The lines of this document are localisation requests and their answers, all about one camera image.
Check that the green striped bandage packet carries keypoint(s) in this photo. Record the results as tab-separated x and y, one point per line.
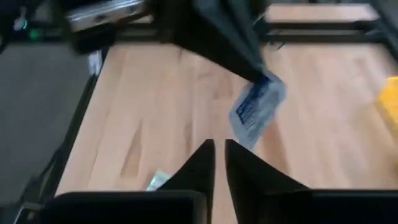
158	181

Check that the silver frame bracket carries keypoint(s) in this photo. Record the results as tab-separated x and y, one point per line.
102	12

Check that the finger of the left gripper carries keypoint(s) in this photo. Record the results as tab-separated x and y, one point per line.
211	40
245	28

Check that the white alcohol pad packet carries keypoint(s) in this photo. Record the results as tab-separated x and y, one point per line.
258	109

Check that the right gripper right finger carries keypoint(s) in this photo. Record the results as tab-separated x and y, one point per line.
255	199

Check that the yellow plastic basket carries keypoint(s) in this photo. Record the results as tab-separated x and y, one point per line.
390	102

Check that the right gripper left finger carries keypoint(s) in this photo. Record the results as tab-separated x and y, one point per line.
186	199

